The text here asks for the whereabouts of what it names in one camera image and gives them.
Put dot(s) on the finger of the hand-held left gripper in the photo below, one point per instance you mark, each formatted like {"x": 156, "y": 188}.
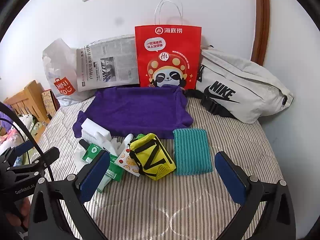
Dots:
{"x": 21, "y": 148}
{"x": 46, "y": 158}

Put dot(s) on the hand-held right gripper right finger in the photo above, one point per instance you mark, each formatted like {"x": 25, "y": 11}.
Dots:
{"x": 230, "y": 177}

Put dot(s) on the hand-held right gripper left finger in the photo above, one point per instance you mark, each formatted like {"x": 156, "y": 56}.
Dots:
{"x": 95, "y": 175}

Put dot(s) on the light green tissue pack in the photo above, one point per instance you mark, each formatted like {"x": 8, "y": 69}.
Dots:
{"x": 115, "y": 171}

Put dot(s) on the teal ribbed cloth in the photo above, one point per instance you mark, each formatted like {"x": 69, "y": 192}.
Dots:
{"x": 192, "y": 152}

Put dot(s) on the white tissue sheets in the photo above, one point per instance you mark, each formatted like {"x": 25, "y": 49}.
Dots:
{"x": 93, "y": 128}

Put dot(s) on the small yellow bag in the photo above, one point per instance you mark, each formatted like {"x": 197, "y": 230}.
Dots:
{"x": 147, "y": 140}

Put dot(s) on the purple towel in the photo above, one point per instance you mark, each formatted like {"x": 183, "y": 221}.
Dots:
{"x": 135, "y": 112}

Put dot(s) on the person's left forearm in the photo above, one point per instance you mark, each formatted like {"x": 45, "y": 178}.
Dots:
{"x": 10, "y": 230}

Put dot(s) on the person's left hand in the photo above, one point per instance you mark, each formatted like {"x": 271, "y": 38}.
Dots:
{"x": 22, "y": 210}

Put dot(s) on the white spotted plush toy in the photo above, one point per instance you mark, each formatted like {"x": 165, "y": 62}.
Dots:
{"x": 26, "y": 122}

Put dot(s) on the fruit print packet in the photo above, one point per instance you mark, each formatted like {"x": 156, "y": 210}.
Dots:
{"x": 125, "y": 161}

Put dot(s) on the purple plush toy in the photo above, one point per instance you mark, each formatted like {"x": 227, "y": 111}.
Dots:
{"x": 3, "y": 118}

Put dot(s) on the white glove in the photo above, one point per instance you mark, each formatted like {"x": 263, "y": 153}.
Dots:
{"x": 117, "y": 142}

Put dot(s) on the patterned box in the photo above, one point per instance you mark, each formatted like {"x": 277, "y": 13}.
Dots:
{"x": 48, "y": 102}

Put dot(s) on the striped bed sheet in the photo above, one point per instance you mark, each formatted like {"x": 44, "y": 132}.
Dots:
{"x": 160, "y": 205}

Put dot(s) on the white plastic shopping bag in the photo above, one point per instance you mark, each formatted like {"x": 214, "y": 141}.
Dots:
{"x": 57, "y": 65}

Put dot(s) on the white waist bag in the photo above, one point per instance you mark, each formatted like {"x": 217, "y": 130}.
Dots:
{"x": 240, "y": 72}

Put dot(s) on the folded newspaper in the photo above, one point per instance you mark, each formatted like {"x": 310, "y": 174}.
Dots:
{"x": 105, "y": 62}

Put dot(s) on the red panda print paper bag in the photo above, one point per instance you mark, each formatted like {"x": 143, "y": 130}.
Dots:
{"x": 170, "y": 55}

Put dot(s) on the brown wooden door frame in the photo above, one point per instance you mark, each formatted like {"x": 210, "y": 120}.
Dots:
{"x": 262, "y": 17}

